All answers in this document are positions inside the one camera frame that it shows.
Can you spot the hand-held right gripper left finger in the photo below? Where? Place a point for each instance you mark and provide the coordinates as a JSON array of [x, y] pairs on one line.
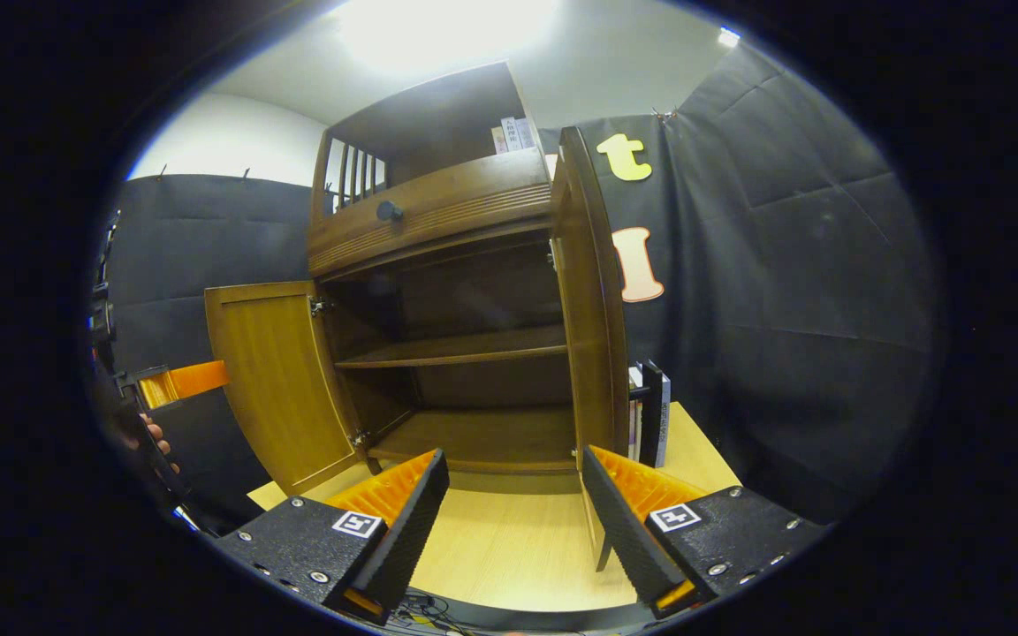
[[412, 530]]

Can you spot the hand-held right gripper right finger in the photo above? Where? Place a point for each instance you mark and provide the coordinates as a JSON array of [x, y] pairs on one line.
[[622, 530]]

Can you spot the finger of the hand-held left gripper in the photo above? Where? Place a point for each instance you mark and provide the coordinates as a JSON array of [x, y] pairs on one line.
[[191, 380]]

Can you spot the wooden shoe cabinet door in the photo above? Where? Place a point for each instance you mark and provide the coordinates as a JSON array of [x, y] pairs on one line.
[[593, 336], [279, 380]]

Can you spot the wooden double-door shoe cabinet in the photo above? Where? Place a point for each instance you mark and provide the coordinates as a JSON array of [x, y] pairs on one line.
[[438, 132]]

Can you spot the metal door hinge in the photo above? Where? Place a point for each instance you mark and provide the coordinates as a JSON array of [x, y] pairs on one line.
[[359, 439], [554, 256], [319, 306]]

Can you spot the wooden cabinet drawer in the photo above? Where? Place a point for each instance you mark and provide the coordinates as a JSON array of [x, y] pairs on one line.
[[474, 199]]

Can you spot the white and purple book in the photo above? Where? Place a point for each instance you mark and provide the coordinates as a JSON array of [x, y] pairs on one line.
[[634, 424]]

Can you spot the wooden inner shelf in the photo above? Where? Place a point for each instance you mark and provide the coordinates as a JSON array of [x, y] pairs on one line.
[[474, 346]]

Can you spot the black round drawer knob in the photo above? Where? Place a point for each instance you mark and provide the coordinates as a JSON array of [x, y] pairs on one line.
[[388, 210]]

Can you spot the black backdrop cloth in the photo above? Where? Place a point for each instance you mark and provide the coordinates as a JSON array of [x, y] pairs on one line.
[[783, 309]]

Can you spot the pink book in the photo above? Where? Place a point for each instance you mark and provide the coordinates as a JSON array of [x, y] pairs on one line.
[[498, 141]]

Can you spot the pale grey book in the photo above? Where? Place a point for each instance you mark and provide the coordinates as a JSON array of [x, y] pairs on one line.
[[526, 132]]

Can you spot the large ceiling light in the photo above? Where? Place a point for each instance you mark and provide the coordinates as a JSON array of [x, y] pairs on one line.
[[438, 31]]

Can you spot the small ceiling light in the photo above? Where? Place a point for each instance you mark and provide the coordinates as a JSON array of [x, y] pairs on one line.
[[728, 36]]

